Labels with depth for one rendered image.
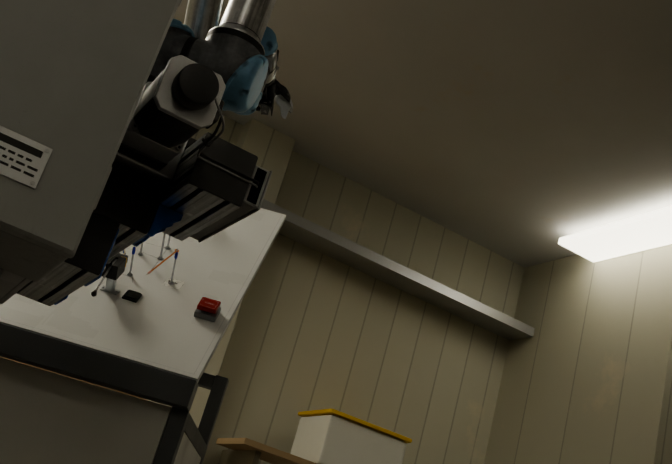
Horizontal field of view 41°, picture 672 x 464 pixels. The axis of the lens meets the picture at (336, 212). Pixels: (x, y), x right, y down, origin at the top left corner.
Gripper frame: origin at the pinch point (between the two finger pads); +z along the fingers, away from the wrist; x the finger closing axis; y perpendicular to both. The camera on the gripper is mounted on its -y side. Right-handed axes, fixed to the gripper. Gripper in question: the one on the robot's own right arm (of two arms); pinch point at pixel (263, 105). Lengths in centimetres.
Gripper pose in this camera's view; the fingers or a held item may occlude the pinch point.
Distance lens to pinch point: 236.0
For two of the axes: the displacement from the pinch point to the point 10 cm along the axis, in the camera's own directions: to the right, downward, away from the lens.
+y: -1.3, 9.1, -3.8
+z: -0.7, 3.8, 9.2
